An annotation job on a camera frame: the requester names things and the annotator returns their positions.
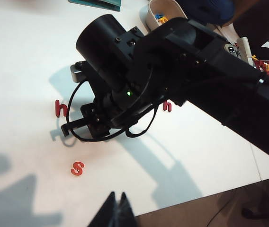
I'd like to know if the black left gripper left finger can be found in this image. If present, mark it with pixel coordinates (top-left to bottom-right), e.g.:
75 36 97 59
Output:
87 192 117 227

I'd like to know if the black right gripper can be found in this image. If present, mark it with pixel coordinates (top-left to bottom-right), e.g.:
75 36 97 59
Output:
61 96 137 140

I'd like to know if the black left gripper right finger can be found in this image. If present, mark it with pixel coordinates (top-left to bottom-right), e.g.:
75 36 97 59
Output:
116 192 136 227

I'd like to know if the orange letter s magnet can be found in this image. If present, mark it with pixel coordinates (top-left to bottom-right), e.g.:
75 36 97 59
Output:
70 161 85 177

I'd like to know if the teal flat board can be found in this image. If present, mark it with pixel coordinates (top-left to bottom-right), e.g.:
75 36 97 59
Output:
68 0 122 12

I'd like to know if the white oval paper tray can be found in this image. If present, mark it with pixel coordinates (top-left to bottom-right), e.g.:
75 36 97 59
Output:
145 0 188 33

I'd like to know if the blue foam clog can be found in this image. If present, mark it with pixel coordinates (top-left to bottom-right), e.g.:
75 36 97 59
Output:
179 0 235 26

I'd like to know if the beige power strip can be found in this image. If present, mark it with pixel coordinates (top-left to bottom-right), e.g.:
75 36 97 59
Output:
236 36 255 66

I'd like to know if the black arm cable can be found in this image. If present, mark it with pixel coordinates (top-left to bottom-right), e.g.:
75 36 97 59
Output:
68 68 159 144

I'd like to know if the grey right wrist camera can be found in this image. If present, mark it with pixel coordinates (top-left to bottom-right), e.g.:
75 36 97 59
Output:
70 61 87 83

